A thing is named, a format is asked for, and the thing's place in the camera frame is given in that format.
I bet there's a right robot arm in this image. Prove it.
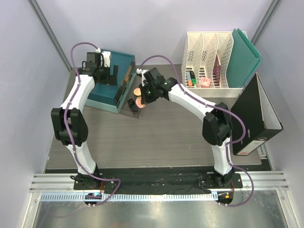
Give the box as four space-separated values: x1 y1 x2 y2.
136 67 234 188

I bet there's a gold lid cream jar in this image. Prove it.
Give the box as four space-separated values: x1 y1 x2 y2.
133 88 142 97

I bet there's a white slotted cable duct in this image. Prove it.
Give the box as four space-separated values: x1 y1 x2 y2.
40 191 218 202

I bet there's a green plastic folder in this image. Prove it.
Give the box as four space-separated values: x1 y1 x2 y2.
226 29 261 88

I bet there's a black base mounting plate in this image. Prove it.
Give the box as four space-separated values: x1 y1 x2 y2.
70 166 243 190

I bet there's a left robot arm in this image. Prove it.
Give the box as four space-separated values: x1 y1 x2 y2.
51 49 111 190

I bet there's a round pink compact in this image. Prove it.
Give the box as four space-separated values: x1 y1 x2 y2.
135 97 146 109

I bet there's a highlighter markers pack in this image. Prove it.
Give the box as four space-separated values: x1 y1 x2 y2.
186 71 196 86

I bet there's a black lever arch binder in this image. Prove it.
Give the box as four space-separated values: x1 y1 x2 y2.
231 73 283 156

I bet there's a magenta booklet in rack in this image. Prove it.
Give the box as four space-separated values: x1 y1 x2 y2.
212 54 221 87

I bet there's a teal drawer organizer box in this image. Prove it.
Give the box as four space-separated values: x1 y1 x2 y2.
85 51 135 114

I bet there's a clear smoky drawer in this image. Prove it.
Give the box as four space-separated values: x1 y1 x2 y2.
115 54 135 107
119 73 141 118

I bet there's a black round cap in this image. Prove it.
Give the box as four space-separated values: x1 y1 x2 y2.
127 98 135 109
132 105 138 112

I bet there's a white file organizer rack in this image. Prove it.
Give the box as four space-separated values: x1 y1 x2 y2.
181 31 243 98

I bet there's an aluminium rail frame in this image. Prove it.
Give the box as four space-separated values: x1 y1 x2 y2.
30 171 289 192

